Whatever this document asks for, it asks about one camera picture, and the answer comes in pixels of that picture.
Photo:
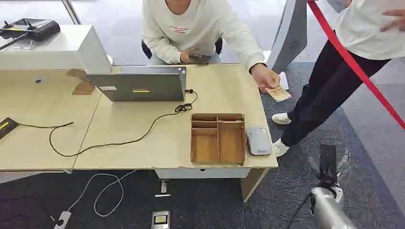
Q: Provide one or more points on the person's right hand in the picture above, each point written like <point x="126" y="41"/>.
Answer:
<point x="187" y="57"/>

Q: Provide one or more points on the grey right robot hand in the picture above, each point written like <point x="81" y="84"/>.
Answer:
<point x="327" y="162"/>

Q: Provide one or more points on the person's left hand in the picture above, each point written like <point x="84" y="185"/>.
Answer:
<point x="264" y="77"/>

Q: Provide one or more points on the person's hand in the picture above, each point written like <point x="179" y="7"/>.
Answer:
<point x="399" y="19"/>

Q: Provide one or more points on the dark smartphone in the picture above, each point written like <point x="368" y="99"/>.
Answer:
<point x="203" y="58"/>

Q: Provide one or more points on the beige printed card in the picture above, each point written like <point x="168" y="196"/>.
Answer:
<point x="281" y="94"/>

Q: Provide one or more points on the clear plastic film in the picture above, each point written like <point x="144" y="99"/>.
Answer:
<point x="343" y="164"/>

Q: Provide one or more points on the person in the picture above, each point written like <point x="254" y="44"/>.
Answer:
<point x="202" y="28"/>
<point x="322" y="88"/>

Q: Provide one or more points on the pale wooden desk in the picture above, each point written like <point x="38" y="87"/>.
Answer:
<point x="38" y="101"/>
<point x="218" y="91"/>

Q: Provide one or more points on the grey standing column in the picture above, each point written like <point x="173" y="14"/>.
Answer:
<point x="291" y="34"/>

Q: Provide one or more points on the grey laptop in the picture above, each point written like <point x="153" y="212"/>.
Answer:
<point x="139" y="87"/>

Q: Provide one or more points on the grey card reader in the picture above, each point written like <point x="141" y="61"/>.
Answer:
<point x="258" y="141"/>

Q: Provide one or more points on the wooden compartment box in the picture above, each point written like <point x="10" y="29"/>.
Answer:
<point x="231" y="145"/>

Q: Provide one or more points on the brown tape patch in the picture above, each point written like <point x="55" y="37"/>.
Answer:
<point x="77" y="74"/>
<point x="83" y="89"/>

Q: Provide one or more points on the metal pole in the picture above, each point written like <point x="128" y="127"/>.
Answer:
<point x="72" y="12"/>

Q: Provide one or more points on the white box cabinet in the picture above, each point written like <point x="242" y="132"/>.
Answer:
<point x="47" y="53"/>

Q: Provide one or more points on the black remote controller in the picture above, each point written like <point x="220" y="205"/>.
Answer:
<point x="41" y="30"/>

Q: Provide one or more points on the steel floor socket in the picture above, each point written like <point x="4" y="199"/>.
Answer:
<point x="160" y="220"/>

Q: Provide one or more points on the black flat device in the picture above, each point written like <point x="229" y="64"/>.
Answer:
<point x="7" y="126"/>

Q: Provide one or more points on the white power strip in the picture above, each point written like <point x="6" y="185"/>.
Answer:
<point x="62" y="219"/>

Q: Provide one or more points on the white under-desk rail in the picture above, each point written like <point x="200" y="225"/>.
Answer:
<point x="202" y="173"/>

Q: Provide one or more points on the white floor bracket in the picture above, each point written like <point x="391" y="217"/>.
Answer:
<point x="163" y="187"/>

